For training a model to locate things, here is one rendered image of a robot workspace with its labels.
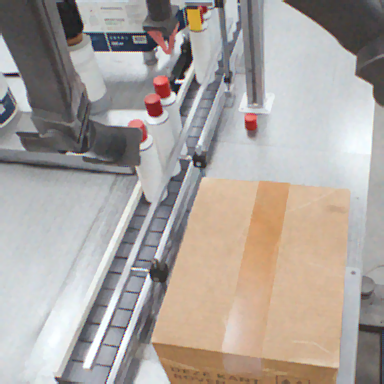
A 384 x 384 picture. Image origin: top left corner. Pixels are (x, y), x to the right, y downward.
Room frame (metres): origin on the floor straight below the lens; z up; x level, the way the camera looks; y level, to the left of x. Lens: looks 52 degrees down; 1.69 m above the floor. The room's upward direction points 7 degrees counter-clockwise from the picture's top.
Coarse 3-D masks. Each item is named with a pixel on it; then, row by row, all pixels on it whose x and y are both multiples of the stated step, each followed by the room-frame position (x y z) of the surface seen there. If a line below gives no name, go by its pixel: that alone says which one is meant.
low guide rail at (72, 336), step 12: (192, 72) 1.21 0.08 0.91; (180, 96) 1.10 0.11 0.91; (132, 204) 0.74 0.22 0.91; (120, 228) 0.67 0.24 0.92; (120, 240) 0.65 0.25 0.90; (108, 252) 0.61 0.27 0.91; (108, 264) 0.59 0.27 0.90; (96, 276) 0.56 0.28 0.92; (96, 288) 0.54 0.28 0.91; (84, 300) 0.51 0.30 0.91; (84, 312) 0.48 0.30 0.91; (72, 324) 0.46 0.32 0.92; (72, 336) 0.44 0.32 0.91; (72, 348) 0.42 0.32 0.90; (60, 360) 0.39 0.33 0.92; (60, 372) 0.37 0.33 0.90
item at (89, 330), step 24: (240, 24) 1.48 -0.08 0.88; (216, 72) 1.24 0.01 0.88; (192, 96) 1.14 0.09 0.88; (192, 144) 0.95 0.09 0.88; (168, 192) 0.80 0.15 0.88; (144, 216) 0.73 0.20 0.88; (168, 216) 0.72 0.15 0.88; (120, 264) 0.61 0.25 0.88; (144, 264) 0.60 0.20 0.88; (96, 312) 0.50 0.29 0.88; (120, 312) 0.49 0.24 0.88; (120, 336) 0.44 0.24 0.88; (72, 360) 0.41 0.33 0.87; (96, 360) 0.40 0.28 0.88
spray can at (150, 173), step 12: (132, 120) 0.80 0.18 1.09; (144, 132) 0.78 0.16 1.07; (144, 144) 0.77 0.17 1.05; (144, 156) 0.76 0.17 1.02; (156, 156) 0.78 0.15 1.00; (144, 168) 0.76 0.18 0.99; (156, 168) 0.77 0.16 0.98; (144, 180) 0.77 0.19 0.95; (156, 180) 0.77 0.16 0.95; (144, 192) 0.78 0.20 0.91; (156, 192) 0.76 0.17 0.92
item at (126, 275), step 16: (208, 80) 1.09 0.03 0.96; (192, 112) 0.97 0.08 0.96; (176, 144) 0.86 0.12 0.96; (176, 160) 0.82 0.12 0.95; (160, 192) 0.72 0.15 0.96; (144, 224) 0.64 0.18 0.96; (144, 240) 0.60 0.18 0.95; (128, 272) 0.53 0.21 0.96; (112, 304) 0.46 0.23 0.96; (112, 320) 0.44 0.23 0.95; (96, 336) 0.40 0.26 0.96; (96, 352) 0.38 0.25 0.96
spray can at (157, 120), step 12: (156, 96) 0.87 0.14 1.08; (156, 108) 0.85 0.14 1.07; (156, 120) 0.84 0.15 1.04; (168, 120) 0.86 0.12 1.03; (156, 132) 0.84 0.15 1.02; (168, 132) 0.85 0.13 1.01; (156, 144) 0.84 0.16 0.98; (168, 144) 0.84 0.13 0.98; (168, 156) 0.84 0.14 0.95; (180, 168) 0.86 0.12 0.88
